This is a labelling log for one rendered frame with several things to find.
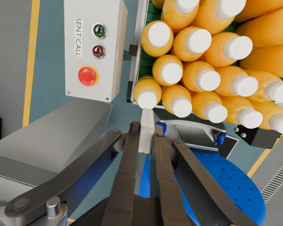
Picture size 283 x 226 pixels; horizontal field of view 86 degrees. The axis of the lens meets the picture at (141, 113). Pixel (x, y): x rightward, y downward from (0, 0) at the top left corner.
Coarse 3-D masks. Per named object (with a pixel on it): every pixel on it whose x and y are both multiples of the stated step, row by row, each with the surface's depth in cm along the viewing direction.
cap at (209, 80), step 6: (204, 72) 29; (210, 72) 28; (216, 72) 28; (198, 78) 31; (204, 78) 29; (210, 78) 29; (216, 78) 29; (204, 84) 29; (210, 84) 29; (216, 84) 29; (210, 90) 30
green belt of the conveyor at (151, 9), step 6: (150, 0) 43; (150, 6) 43; (150, 12) 44; (156, 12) 44; (150, 18) 44; (156, 18) 44; (252, 18) 43; (234, 24) 44; (240, 24) 44; (228, 30) 44; (234, 30) 44; (144, 54) 48; (144, 60) 48; (150, 60) 48; (144, 66) 49; (150, 66) 49; (144, 72) 50; (150, 72) 49; (138, 78) 50
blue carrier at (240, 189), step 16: (208, 160) 44; (224, 160) 45; (144, 176) 36; (224, 176) 38; (240, 176) 39; (144, 192) 36; (240, 192) 34; (256, 192) 35; (240, 208) 30; (256, 208) 31
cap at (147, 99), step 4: (144, 92) 30; (148, 92) 30; (152, 92) 31; (140, 96) 31; (144, 96) 31; (148, 96) 31; (152, 96) 30; (140, 100) 31; (144, 100) 31; (148, 100) 31; (152, 100) 31; (156, 100) 31; (140, 104) 31; (144, 104) 31; (148, 104) 31; (152, 104) 31; (148, 108) 31; (152, 108) 31
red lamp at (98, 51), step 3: (96, 45) 28; (99, 45) 28; (93, 48) 28; (96, 48) 28; (99, 48) 28; (102, 48) 28; (93, 51) 28; (96, 51) 28; (99, 51) 28; (102, 51) 28; (93, 54) 29; (96, 54) 28; (99, 54) 28; (102, 54) 29
